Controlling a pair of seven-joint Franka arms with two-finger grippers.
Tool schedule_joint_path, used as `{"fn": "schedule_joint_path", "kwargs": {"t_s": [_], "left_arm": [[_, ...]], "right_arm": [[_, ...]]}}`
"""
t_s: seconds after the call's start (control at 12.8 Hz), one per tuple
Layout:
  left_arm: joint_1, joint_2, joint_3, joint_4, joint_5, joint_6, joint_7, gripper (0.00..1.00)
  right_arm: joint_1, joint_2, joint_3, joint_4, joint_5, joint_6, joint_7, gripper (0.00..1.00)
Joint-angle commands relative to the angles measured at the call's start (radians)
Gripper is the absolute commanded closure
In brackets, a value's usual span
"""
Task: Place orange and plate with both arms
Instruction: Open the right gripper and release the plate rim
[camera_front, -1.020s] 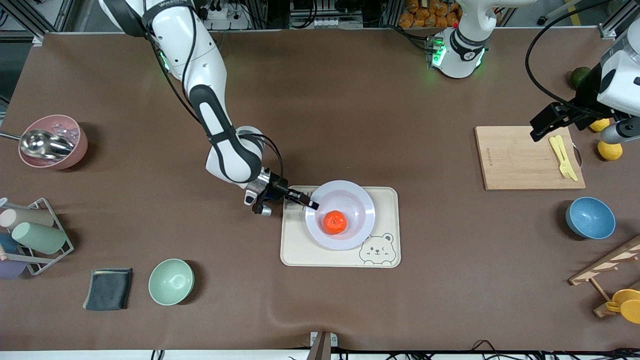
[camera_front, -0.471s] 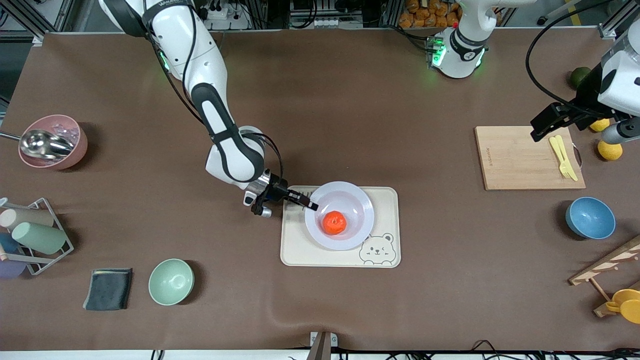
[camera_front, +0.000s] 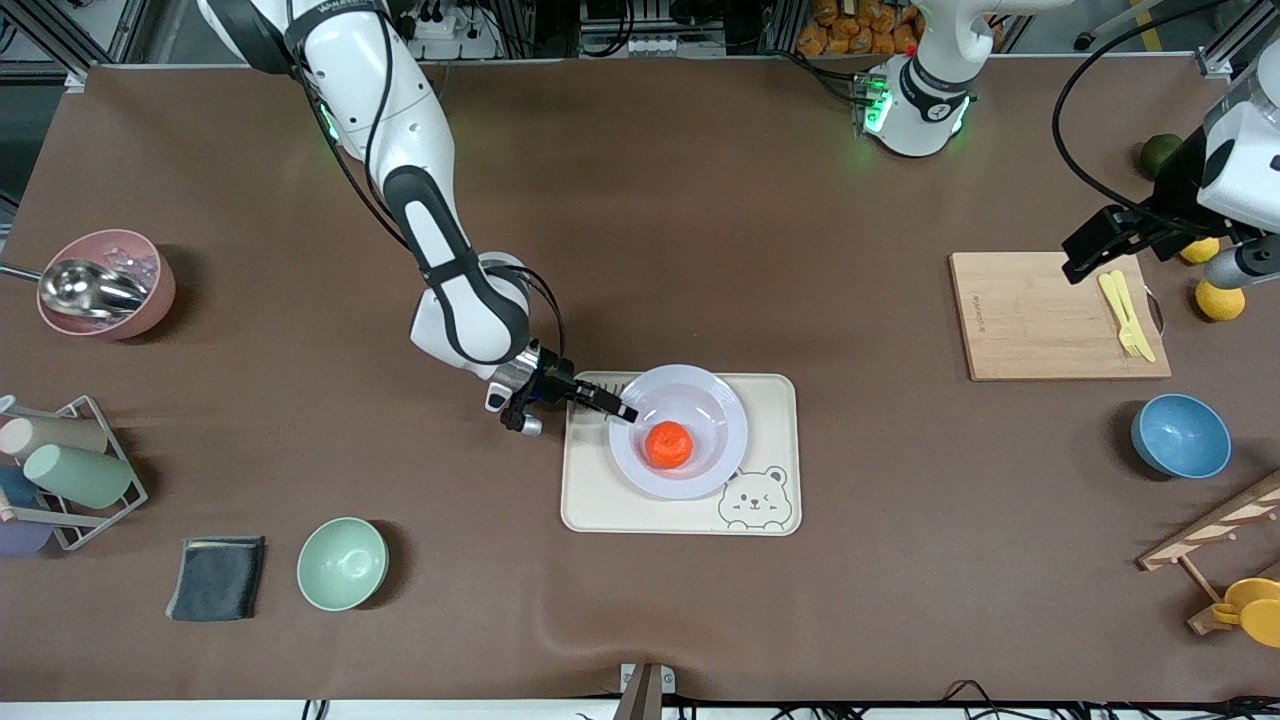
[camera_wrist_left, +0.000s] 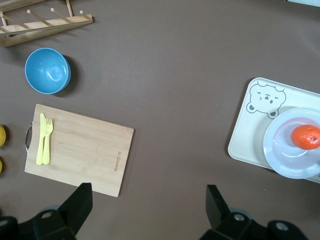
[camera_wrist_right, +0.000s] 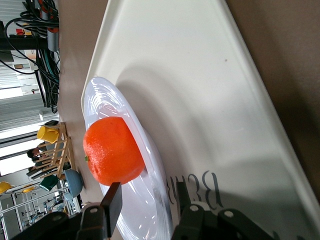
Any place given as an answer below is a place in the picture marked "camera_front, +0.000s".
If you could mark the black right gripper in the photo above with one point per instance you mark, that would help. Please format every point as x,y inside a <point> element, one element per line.
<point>556,383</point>

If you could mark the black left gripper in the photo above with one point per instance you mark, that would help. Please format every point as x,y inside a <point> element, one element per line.
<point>1176,205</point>

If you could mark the orange mandarin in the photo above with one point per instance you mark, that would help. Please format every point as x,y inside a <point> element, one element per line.
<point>668,445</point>

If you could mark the white round plate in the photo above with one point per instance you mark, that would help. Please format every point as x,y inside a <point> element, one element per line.
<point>710,400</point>

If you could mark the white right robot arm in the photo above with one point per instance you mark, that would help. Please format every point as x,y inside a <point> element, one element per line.
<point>420,150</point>

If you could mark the yellow plastic fork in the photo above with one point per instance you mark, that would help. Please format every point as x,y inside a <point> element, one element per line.
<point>1118,310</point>

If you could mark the yellow plastic knife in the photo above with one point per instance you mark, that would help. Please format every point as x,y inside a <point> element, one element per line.
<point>1132,310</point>

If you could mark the yellow lemon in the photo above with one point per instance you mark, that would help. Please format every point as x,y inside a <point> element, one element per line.
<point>1220,303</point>
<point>1200,252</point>

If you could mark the dark green round fruit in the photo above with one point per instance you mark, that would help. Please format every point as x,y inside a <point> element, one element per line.
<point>1160,155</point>

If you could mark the wooden cutting board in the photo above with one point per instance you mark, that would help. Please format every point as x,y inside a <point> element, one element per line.
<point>1040,320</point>

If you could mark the beige bear print tray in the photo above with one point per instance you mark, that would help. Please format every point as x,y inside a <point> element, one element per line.
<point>770,420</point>

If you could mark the blue bowl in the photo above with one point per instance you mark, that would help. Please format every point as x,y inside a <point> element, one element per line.
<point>1180,437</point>

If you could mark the wooden rack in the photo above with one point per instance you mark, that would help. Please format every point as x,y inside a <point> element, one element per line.
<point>1215,525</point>

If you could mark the green bowl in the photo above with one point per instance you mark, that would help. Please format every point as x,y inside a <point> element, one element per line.
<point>342,565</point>

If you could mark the bag of oranges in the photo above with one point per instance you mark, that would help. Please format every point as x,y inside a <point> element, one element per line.
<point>850,30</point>

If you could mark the yellow cup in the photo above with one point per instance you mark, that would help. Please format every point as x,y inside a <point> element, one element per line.
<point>1255,610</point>

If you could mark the white power strip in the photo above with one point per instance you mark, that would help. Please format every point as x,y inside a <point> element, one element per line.
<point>455,40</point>

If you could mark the grey folded cloth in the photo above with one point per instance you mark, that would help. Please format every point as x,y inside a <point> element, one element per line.
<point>215,578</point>

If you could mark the pink bowl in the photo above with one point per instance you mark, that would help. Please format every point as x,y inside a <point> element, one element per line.
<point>150,300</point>

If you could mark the clear ice cubes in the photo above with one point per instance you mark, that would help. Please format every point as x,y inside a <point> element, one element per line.
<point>135,262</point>

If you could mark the green cup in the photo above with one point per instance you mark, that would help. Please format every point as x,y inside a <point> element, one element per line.
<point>80,475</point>

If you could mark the metal scoop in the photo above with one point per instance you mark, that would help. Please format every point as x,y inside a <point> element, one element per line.
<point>85,285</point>

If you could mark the beige cup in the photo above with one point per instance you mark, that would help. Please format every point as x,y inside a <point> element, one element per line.
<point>55,435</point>

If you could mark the blue cup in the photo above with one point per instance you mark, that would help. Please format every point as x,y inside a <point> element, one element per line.
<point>15,487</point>

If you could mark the purple cup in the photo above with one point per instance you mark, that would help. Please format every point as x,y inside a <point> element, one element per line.
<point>20,538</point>

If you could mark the metal table edge bracket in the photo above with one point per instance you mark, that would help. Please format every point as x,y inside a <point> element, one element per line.
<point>645,690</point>

